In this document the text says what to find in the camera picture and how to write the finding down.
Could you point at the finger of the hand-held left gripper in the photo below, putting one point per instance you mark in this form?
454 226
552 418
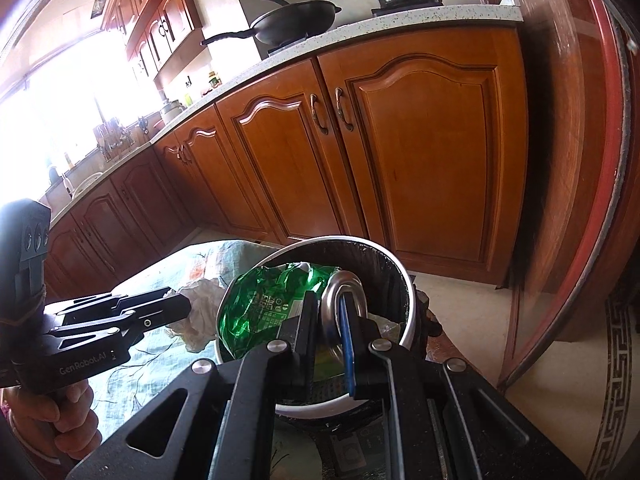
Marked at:
150 321
120 301

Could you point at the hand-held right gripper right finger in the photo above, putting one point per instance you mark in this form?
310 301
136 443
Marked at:
347 350

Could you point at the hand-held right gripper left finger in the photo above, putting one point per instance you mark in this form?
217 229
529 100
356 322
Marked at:
305 340

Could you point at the crushed green can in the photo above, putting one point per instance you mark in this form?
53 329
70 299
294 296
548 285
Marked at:
255 305

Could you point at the white trash bin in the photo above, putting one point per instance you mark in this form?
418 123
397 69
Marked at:
310 409

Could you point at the person's left hand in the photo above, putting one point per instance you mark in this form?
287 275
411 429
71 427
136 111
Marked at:
75 425

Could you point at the white crumpled paper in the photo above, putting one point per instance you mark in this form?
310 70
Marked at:
200 310

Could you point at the floral teal tablecloth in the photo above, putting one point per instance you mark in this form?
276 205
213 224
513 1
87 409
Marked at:
150 375

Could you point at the utensil rack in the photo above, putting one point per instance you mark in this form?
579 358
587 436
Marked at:
114 137

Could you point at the kitchen window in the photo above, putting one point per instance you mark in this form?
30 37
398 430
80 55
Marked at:
60 100

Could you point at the wooden base cabinets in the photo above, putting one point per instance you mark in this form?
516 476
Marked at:
425 135

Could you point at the small green jar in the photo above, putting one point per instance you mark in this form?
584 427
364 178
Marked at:
214 82

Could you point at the black wok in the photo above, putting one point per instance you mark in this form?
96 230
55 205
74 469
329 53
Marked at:
295 22

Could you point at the speckled kitchen countertop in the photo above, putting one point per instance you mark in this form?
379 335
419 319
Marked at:
450 15

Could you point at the wooden wall cabinets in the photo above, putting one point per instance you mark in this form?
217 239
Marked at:
172 15

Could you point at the glass door with red frame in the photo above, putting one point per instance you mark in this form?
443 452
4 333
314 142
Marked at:
600 110

